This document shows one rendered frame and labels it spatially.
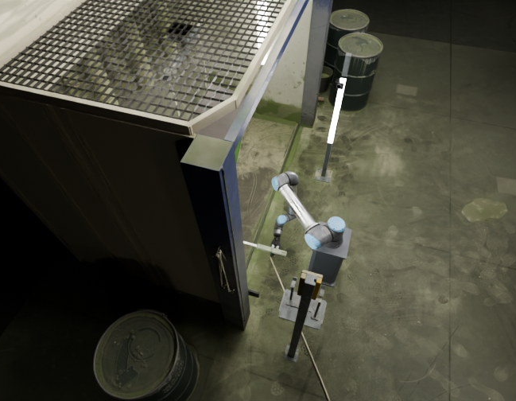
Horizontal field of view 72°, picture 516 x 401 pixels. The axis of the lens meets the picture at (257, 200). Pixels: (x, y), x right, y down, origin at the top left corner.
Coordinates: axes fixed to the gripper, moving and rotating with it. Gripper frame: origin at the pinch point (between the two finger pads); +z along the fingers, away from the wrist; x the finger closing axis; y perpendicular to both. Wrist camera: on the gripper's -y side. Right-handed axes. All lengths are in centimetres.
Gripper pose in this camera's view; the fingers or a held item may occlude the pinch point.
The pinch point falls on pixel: (273, 252)
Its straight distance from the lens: 359.3
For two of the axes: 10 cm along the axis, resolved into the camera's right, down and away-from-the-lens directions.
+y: -1.7, 3.9, 9.0
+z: -2.1, 8.8, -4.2
